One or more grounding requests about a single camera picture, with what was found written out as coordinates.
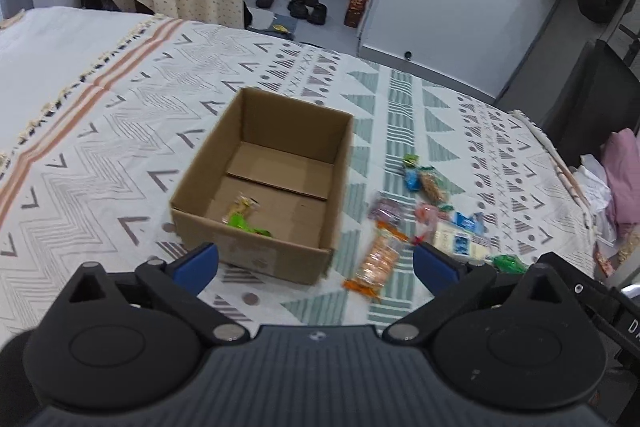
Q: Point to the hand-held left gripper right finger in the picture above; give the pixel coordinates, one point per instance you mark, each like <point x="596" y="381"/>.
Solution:
<point x="432" y="269"/>

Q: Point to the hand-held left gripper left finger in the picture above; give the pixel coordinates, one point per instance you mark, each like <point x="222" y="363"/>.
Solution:
<point x="197" y="264"/>

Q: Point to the pale white snack packet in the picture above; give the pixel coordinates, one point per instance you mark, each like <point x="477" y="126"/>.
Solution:
<point x="455" y="239"/>

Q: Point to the orange biscuit packet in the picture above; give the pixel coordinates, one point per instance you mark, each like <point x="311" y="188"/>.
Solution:
<point x="380" y="262"/>

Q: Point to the green yellow snack packet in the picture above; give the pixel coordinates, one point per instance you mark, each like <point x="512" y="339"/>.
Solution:
<point x="245" y="217"/>

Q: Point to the purple snack packet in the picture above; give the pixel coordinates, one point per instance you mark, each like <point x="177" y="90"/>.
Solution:
<point x="387" y="209"/>

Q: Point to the green candy packet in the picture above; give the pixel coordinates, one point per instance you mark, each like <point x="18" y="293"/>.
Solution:
<point x="507" y="264"/>

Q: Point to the cardboard box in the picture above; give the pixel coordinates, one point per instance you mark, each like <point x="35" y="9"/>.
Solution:
<point x="280" y="177"/>

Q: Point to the pink snack packet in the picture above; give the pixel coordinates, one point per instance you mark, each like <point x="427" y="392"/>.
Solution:
<point x="427" y="213"/>

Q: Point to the green striped peanut packet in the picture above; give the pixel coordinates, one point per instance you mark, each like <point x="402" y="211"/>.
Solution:
<point x="432" y="187"/>

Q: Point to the small blue snack packet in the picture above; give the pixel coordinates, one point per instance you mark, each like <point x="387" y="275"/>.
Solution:
<point x="411" y="179"/>

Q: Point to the small green snack packet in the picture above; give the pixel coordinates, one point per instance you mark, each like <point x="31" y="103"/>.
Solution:
<point x="410" y="160"/>

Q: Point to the white cloth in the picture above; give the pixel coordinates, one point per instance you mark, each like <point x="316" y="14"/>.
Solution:
<point x="592" y="192"/>

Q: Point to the pink cloth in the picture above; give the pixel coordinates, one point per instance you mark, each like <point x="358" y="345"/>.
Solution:
<point x="625" y="177"/>

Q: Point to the patterned bed blanket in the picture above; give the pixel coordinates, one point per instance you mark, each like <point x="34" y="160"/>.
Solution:
<point x="125" y="142"/>

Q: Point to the black chair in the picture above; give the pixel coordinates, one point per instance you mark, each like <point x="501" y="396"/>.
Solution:
<point x="595" y="97"/>

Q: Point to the white bed sheet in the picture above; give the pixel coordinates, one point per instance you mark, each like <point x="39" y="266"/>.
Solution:
<point x="50" y="42"/>

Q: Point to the orange drink bottle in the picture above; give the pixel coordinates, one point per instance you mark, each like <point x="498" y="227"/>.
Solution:
<point x="355" y="8"/>

